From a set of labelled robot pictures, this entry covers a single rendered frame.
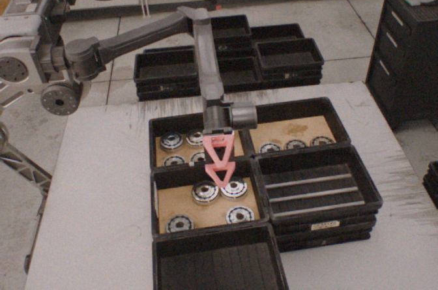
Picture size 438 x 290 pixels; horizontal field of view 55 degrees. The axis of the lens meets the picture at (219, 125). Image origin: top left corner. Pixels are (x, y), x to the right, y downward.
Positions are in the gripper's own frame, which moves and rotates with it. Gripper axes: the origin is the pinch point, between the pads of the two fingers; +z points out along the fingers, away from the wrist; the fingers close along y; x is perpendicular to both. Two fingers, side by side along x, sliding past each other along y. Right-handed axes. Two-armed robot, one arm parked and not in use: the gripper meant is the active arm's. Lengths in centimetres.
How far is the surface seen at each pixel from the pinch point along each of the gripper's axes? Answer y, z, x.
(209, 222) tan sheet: 62, -32, 4
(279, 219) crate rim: 52, -23, -20
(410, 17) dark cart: 55, -153, -122
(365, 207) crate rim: 52, -24, -50
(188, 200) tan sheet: 62, -43, 11
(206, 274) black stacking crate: 62, -12, 6
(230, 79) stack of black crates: 106, -178, -19
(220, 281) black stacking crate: 62, -9, 2
